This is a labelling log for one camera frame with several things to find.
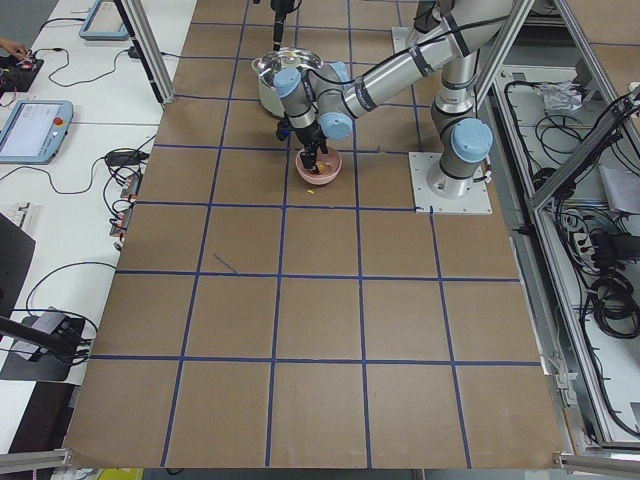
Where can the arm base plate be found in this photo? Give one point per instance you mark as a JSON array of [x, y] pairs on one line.
[[435, 193], [403, 38]]

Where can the aluminium frame post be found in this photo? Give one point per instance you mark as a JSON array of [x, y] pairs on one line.
[[139, 29]]

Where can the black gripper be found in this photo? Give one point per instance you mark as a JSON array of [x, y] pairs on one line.
[[278, 18], [308, 135]]

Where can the glass pot lid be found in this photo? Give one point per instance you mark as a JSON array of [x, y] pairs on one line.
[[272, 62]]

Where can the black camera stand base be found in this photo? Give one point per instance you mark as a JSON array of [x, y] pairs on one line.
[[44, 347]]

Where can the pink bowl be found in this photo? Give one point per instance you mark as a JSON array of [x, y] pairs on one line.
[[332, 158]]

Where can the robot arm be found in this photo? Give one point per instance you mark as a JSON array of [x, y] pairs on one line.
[[281, 9], [465, 41]]

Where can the blue teach pendant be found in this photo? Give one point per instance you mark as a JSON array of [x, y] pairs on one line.
[[103, 23], [35, 131]]

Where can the black laptop power brick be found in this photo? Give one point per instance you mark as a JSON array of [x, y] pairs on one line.
[[125, 157]]

